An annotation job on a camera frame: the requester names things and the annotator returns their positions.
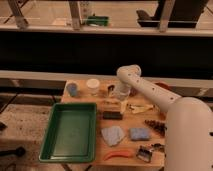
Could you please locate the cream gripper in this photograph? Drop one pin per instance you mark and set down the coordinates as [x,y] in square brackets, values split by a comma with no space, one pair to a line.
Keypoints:
[123,106]

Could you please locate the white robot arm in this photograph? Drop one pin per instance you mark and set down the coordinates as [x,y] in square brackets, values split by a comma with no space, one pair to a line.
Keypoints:
[189,122]

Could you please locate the yellow banana peel toy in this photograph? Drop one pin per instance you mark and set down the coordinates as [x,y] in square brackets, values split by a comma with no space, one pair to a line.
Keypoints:
[140,109]

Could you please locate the purple bowl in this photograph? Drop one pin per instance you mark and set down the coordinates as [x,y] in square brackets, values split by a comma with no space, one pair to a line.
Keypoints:
[133,92]

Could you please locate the black rectangular block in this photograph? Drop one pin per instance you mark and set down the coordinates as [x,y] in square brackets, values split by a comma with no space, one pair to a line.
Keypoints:
[112,115]

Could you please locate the small metal cup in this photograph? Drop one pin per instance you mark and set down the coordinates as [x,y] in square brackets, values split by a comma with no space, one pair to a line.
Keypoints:
[110,90]

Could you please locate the light blue cloth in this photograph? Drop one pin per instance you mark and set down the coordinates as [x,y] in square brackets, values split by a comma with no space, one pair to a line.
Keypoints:
[112,135]

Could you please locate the blue sponge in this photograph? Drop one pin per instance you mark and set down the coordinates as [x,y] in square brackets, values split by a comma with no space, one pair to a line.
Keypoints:
[139,134]

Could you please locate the white cup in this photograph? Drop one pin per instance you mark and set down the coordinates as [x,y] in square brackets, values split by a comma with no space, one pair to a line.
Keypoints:
[93,85]

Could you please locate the red-brown bowl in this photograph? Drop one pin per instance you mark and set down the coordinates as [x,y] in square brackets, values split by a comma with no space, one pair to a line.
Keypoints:
[165,86]

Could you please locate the bunch of dark grapes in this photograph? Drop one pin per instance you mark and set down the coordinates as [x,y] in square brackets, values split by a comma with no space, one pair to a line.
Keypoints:
[157,126]

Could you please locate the red chili pepper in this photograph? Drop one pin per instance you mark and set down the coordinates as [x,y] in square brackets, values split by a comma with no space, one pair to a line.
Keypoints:
[118,153]

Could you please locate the blue cup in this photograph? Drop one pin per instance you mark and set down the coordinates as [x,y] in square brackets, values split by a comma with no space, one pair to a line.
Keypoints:
[72,89]

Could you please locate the green plastic tray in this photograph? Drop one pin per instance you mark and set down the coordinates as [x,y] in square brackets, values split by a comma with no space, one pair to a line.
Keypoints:
[70,136]

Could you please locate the green box on shelf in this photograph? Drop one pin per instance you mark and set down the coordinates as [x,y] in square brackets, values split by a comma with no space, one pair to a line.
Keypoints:
[97,20]

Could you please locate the black machine on shelf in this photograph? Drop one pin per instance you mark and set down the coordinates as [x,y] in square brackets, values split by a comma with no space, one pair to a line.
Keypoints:
[185,14]

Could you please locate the black handled tool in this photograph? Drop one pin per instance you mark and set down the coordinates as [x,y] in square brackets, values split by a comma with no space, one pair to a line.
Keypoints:
[158,147]

